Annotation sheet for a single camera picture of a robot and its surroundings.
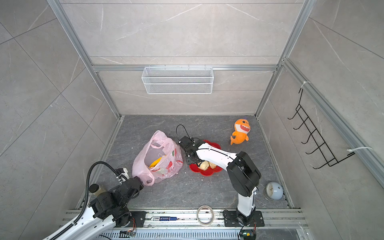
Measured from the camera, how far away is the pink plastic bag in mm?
791

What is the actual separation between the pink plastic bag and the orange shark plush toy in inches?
15.6

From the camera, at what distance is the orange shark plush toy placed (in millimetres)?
1029
